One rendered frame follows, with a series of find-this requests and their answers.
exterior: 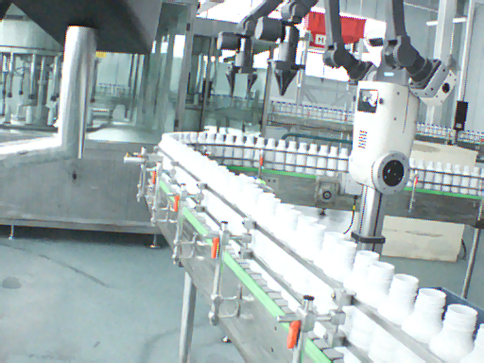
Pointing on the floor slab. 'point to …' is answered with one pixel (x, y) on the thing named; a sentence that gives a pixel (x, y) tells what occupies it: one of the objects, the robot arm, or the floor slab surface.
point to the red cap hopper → (315, 22)
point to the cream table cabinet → (451, 235)
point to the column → (441, 50)
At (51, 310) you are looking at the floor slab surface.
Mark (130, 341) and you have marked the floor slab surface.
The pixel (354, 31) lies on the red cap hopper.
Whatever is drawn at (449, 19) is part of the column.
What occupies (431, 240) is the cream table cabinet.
